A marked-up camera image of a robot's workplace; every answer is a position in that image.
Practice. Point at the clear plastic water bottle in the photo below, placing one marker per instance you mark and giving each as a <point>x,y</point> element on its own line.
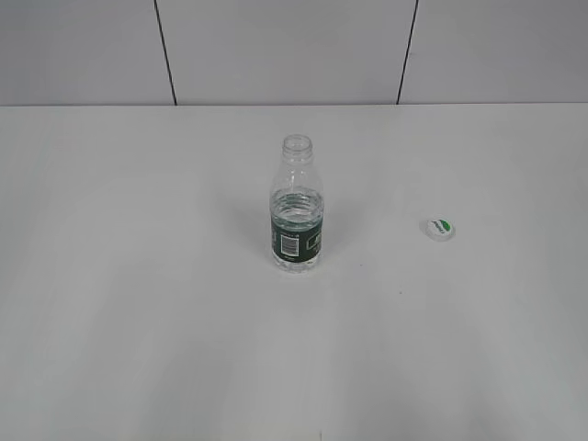
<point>296,207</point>

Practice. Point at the white green bottle cap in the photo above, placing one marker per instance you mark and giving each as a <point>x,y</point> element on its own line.
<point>437,229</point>

